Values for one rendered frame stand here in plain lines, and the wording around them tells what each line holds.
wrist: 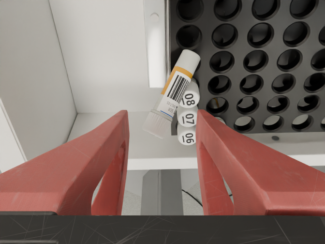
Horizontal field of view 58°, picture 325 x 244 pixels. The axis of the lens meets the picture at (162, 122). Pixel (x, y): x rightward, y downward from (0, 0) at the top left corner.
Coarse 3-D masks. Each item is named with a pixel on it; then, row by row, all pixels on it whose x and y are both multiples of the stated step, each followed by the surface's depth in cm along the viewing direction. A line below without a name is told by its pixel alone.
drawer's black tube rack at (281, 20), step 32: (192, 0) 16; (224, 0) 16; (256, 0) 17; (288, 0) 14; (320, 0) 14; (192, 32) 18; (224, 32) 18; (256, 32) 18; (288, 32) 18; (320, 32) 18; (224, 64) 19; (256, 64) 19; (288, 64) 16; (320, 64) 16; (224, 96) 17; (256, 96) 17; (288, 96) 17; (320, 96) 17; (256, 128) 18; (288, 128) 18; (320, 128) 18
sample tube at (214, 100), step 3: (213, 99) 20; (216, 99) 20; (210, 102) 19; (213, 102) 19; (216, 102) 19; (207, 105) 19; (210, 105) 19; (213, 105) 19; (216, 105) 19; (216, 117) 18; (222, 120) 18
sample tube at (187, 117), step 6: (180, 108) 17; (186, 108) 16; (192, 108) 16; (180, 114) 16; (186, 114) 16; (192, 114) 16; (180, 120) 16; (186, 120) 16; (192, 120) 16; (186, 126) 17
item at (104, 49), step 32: (64, 0) 20; (96, 0) 20; (128, 0) 20; (64, 32) 21; (96, 32) 21; (128, 32) 21; (96, 64) 23; (128, 64) 23; (96, 96) 24; (128, 96) 24; (128, 160) 21; (160, 160) 21; (192, 160) 21; (320, 160) 21
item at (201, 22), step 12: (204, 0) 14; (204, 12) 14; (180, 24) 14; (192, 24) 14; (204, 24) 14; (204, 36) 15; (180, 48) 15; (192, 48) 15; (204, 48) 15; (204, 60) 16; (204, 72) 16
